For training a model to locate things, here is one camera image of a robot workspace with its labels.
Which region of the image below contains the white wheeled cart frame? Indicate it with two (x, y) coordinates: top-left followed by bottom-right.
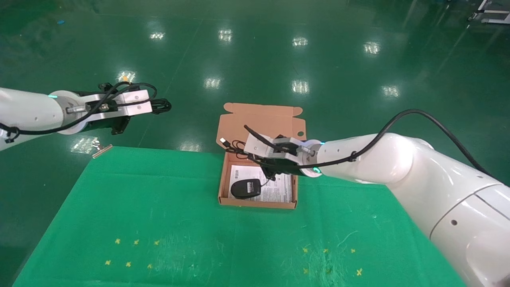
(468, 0), (510, 25)

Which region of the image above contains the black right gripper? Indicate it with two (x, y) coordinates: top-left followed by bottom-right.
(254, 159), (302, 182)

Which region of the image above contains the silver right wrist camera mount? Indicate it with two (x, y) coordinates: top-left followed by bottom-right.
(243, 132), (304, 165)

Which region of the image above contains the black wired computer mouse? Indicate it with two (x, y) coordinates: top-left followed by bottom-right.
(220, 137), (276, 200)

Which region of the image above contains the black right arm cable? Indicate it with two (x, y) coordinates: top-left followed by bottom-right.
(314, 108), (495, 181)

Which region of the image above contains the open brown cardboard box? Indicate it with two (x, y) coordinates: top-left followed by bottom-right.
(216, 102), (308, 210)

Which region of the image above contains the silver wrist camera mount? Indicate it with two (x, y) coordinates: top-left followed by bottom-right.
(243, 132), (304, 165)
(65, 89), (154, 121)

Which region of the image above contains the green table cloth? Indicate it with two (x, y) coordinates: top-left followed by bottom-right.
(12, 145), (467, 287)

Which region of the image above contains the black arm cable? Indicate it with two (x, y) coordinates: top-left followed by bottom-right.
(314, 108), (495, 181)
(0, 81), (158, 143)

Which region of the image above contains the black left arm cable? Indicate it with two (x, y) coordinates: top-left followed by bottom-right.
(0, 81), (158, 143)

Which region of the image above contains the white printed paper sheet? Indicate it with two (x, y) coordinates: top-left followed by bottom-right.
(228, 164), (294, 203)

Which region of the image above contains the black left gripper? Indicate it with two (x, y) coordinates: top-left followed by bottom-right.
(85, 98), (172, 136)

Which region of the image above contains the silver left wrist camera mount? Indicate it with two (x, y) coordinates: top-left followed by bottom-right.
(65, 89), (154, 121)

